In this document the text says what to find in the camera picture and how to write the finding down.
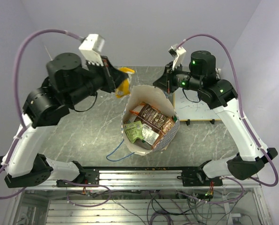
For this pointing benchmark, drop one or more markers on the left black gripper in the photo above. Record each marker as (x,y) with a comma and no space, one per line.
(112,76)

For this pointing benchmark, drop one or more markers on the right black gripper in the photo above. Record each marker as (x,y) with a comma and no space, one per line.
(165,82)

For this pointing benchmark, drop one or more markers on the yellow snack bar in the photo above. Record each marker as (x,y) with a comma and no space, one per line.
(125,87)

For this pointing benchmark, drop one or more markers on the checkered paper bag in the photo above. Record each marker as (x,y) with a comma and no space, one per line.
(157,99)

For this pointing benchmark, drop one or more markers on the green snack packet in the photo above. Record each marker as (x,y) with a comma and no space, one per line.
(134,131)

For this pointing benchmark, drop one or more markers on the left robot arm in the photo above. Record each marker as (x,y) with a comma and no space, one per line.
(67,84)

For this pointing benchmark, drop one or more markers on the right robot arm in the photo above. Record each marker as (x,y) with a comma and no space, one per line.
(223,100)

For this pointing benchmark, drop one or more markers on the brown snack bag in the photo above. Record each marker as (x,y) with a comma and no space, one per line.
(159,122)

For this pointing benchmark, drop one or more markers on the orange snack packet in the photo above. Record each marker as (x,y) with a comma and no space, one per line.
(137,109)

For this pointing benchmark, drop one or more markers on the white whiteboard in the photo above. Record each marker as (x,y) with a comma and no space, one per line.
(187,110)

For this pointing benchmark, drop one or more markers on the white labelled snack packet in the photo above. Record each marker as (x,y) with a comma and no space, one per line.
(149,135)

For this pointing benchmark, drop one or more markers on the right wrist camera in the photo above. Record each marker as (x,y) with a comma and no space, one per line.
(178,53)

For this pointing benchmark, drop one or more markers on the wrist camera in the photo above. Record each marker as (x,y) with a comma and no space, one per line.
(91,48)
(178,53)

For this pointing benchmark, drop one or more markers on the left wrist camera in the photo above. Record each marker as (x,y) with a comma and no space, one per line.
(91,48)

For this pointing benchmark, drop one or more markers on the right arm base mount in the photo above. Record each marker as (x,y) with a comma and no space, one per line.
(195,178)

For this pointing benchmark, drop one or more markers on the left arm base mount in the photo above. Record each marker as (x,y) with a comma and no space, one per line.
(87,175)

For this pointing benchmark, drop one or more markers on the aluminium rail frame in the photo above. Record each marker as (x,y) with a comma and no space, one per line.
(144,173)

